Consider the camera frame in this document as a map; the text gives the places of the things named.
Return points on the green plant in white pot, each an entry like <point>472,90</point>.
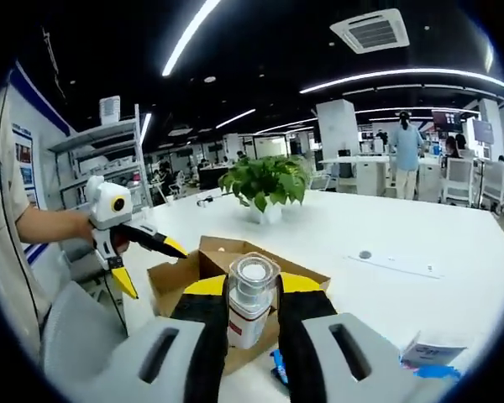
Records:
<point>269,184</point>

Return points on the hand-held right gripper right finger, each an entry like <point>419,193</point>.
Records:
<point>302,327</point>

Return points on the person's beige shirt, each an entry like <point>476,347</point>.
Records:
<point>4,252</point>

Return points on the round grey table grommet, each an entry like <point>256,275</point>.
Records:
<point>364,254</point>

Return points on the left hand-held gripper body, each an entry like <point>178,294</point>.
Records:
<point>107,201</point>

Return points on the white counter desk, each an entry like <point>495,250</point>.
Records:
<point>361,172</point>

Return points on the wall screen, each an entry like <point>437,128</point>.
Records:
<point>482,131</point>

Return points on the grey metal shelving rack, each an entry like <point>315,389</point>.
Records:
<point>105,151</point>

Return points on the white ceiling air vent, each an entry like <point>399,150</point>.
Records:
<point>369,31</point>

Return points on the white bottle with clear cap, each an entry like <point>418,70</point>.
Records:
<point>252,302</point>

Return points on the small black white device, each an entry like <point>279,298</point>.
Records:
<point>208,201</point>

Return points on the wall poster with photos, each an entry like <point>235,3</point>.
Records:
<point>25,163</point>

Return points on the row of white office chairs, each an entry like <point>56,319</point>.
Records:
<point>460,180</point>

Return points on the black computer monitor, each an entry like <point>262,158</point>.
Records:
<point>214,178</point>

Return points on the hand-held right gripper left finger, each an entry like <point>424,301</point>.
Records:
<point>206,327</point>

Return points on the blue printed soft pack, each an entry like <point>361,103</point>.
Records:
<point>439,372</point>

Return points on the dark red wall sign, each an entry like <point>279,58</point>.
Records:
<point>446,121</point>

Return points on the straight ceiling light strip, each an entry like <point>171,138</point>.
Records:
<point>191,38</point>

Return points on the brown cardboard shoe box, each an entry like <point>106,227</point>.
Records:
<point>172,281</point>

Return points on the curved ceiling light strip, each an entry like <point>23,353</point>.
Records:
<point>403,74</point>

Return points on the blue bordered text poster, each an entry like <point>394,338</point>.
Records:
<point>37,254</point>

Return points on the white box unit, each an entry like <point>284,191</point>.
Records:
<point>110,110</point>

